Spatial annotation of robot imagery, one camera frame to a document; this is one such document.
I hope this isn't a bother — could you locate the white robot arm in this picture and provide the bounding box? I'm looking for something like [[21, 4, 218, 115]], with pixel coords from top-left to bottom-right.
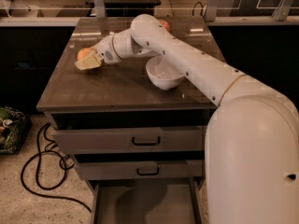
[[76, 14, 299, 224]]

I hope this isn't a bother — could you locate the black looped cable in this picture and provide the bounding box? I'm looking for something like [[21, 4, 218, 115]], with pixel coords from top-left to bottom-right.
[[192, 1, 207, 21]]

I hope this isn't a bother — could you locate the red apple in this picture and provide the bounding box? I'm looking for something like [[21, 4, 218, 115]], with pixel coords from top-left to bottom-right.
[[159, 20, 171, 33]]

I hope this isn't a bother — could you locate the black floor cable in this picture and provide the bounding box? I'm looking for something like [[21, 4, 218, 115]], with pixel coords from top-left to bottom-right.
[[20, 122, 93, 214]]

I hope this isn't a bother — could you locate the bottom grey drawer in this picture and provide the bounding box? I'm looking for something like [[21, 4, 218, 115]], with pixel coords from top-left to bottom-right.
[[90, 177, 205, 224]]

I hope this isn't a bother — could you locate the white ceramic bowl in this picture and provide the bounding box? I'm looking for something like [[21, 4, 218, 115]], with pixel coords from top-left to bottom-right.
[[146, 56, 184, 91]]

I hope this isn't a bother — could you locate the grey drawer cabinet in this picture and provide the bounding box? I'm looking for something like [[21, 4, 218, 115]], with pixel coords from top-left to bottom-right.
[[36, 15, 227, 224]]

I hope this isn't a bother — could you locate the grey drawer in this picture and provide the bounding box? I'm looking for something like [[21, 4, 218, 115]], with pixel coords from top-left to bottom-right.
[[90, 177, 205, 224], [74, 151, 205, 181], [50, 109, 216, 155]]

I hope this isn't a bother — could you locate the orange fruit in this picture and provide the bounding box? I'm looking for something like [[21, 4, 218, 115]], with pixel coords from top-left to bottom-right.
[[77, 48, 94, 61]]

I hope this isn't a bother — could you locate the basket with green items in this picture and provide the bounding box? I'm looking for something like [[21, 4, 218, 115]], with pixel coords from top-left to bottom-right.
[[0, 106, 32, 154]]

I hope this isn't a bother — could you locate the black background table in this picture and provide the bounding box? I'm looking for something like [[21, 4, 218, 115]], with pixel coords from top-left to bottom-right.
[[92, 0, 161, 18]]

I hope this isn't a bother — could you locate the middle grey drawer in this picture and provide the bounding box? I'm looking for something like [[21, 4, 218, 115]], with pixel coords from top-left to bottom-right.
[[74, 151, 205, 181]]

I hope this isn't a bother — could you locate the top grey drawer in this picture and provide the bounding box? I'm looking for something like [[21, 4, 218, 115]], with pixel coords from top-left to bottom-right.
[[50, 109, 216, 155]]

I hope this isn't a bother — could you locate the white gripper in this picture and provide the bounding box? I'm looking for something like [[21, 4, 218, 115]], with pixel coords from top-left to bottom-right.
[[75, 35, 121, 71]]

